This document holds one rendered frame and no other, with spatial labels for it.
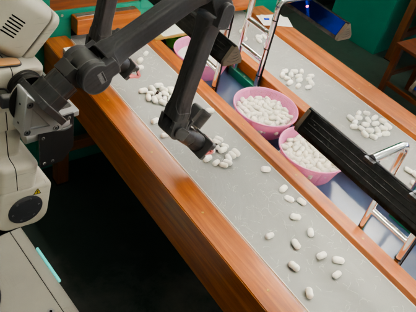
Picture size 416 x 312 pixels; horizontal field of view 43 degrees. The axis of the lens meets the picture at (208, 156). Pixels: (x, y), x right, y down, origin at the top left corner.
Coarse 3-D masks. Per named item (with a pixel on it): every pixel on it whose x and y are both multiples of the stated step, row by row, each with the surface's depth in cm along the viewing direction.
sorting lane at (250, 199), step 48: (144, 48) 230; (144, 96) 203; (240, 144) 191; (240, 192) 172; (288, 192) 177; (288, 240) 160; (336, 240) 164; (288, 288) 146; (336, 288) 150; (384, 288) 153
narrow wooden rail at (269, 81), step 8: (248, 56) 236; (232, 64) 240; (240, 64) 236; (248, 64) 231; (256, 64) 232; (248, 72) 233; (256, 72) 228; (264, 72) 228; (264, 80) 225; (272, 80) 224; (272, 88) 222; (280, 88) 221; (264, 96) 228; (272, 96) 224; (288, 96) 218; (296, 96) 219; (296, 104) 214; (304, 104) 215; (304, 112) 211
